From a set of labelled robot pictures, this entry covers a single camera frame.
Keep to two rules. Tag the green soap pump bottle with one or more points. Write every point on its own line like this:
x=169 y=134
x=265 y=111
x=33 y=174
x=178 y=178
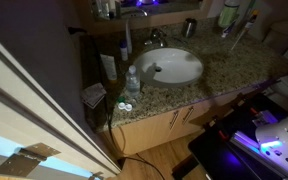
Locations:
x=229 y=13

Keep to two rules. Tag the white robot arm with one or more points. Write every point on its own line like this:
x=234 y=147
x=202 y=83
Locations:
x=273 y=140

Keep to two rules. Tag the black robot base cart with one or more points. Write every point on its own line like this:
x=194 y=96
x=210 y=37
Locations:
x=229 y=150

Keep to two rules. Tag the clear plastic water bottle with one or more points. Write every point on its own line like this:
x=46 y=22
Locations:
x=133 y=82

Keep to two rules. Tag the small white blue-cap bottle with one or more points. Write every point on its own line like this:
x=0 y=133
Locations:
x=123 y=50

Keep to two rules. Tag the contact lens case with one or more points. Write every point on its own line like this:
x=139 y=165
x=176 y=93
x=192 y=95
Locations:
x=123 y=105

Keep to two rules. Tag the white oval sink basin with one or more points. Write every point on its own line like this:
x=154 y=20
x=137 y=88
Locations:
x=169 y=67

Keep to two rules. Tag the white cream tube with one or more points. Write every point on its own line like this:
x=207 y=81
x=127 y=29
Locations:
x=109 y=65

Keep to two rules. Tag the white electric toothbrush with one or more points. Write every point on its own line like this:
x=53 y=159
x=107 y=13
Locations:
x=128 y=37

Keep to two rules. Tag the wooden vanity cabinet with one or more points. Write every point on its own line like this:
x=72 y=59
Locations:
x=156 y=130

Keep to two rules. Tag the chrome faucet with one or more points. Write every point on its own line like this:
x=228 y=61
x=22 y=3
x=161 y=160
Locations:
x=157 y=36

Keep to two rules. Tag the metal cup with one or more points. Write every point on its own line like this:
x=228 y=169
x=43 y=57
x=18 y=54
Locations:
x=189 y=27

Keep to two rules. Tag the toothpaste tube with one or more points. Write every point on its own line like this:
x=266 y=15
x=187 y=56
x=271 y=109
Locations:
x=228 y=29

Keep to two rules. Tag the white door with hinges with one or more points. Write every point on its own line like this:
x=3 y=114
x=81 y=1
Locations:
x=29 y=115

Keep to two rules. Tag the orange cap spray can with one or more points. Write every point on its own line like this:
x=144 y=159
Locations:
x=248 y=25

